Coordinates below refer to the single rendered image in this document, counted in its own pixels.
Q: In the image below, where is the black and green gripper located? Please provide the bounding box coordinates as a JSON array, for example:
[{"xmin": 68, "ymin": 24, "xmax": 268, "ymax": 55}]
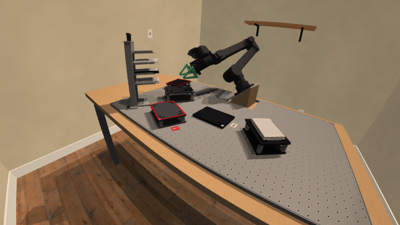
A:
[{"xmin": 179, "ymin": 62, "xmax": 207, "ymax": 79}]

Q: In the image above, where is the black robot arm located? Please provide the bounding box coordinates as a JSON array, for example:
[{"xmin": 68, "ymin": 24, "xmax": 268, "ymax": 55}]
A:
[{"xmin": 187, "ymin": 36, "xmax": 260, "ymax": 96}]

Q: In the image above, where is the grey slotted rack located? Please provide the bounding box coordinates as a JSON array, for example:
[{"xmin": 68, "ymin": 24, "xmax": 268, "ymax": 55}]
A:
[{"xmin": 124, "ymin": 42, "xmax": 157, "ymax": 107}]

